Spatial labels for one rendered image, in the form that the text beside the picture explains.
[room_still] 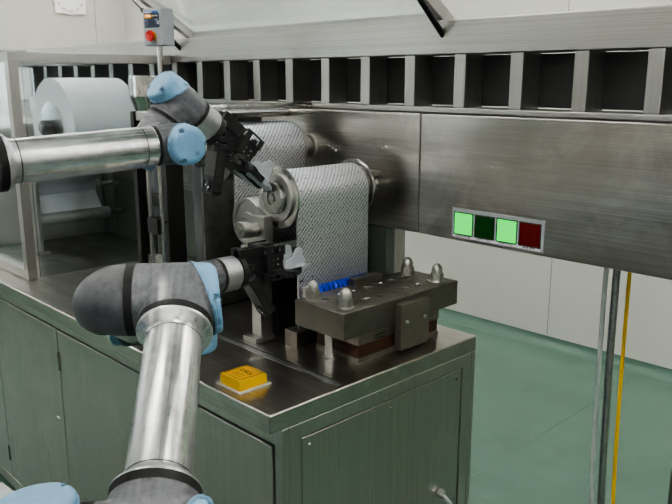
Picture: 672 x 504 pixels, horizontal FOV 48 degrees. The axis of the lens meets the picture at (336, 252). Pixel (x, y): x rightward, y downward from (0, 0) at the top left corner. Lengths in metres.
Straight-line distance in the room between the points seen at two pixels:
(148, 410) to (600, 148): 1.03
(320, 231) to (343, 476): 0.56
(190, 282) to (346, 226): 0.74
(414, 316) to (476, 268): 3.00
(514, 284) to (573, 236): 2.96
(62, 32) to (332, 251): 5.94
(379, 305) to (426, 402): 0.28
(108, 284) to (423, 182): 0.93
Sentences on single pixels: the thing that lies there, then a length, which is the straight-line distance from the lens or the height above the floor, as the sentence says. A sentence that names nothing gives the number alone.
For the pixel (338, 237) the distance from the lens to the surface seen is 1.83.
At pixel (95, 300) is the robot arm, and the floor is 1.19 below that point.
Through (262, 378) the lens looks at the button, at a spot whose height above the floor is 0.92.
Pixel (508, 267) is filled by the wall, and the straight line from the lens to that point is 4.60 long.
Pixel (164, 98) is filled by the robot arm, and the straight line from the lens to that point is 1.55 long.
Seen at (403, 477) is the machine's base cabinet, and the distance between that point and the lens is 1.83.
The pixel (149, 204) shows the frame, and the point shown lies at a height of 1.20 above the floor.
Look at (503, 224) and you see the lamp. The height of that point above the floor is 1.20.
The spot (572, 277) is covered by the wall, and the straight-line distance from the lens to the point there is 4.39.
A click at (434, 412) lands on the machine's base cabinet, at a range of 1.84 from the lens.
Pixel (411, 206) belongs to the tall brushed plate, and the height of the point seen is 1.21.
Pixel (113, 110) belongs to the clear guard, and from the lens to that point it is 2.62.
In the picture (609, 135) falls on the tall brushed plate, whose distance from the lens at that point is 1.60.
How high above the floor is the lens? 1.52
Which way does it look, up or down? 13 degrees down
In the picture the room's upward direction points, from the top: straight up
